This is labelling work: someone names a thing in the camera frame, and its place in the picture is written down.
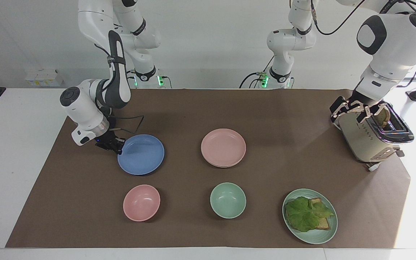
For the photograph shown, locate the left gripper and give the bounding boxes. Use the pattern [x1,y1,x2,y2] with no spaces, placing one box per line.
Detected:
[330,89,384,127]

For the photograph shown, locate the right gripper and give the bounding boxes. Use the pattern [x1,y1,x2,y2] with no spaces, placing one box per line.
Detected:
[95,127,125,154]

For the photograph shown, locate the blue plate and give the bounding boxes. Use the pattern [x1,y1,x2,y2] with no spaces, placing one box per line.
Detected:
[117,134,165,176]

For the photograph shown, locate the bread slice in toaster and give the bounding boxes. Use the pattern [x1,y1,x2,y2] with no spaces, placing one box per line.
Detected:
[373,108,391,129]

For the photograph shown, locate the silver toaster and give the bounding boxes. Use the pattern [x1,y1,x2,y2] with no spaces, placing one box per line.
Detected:
[332,102,415,172]

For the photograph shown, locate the pink bowl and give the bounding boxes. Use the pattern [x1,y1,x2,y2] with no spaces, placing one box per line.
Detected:
[123,185,161,222]

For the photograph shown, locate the white socket boxes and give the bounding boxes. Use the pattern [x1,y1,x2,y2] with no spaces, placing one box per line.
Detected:
[25,69,64,87]

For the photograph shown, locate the pink plate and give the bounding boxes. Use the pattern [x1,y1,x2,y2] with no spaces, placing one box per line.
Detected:
[201,129,247,166]

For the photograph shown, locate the beige plate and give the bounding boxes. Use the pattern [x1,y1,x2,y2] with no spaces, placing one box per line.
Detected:
[202,157,245,168]

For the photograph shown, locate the green lettuce leaf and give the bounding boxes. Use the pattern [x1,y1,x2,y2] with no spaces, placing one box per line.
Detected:
[285,196,335,233]

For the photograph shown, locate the toasted bread slice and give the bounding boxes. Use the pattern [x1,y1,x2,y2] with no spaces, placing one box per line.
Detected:
[308,198,332,231]

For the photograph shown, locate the green bowl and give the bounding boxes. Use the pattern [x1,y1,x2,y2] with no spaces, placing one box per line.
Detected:
[210,182,247,219]

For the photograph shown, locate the green plate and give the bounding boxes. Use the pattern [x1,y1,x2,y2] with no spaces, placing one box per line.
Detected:
[282,188,338,245]

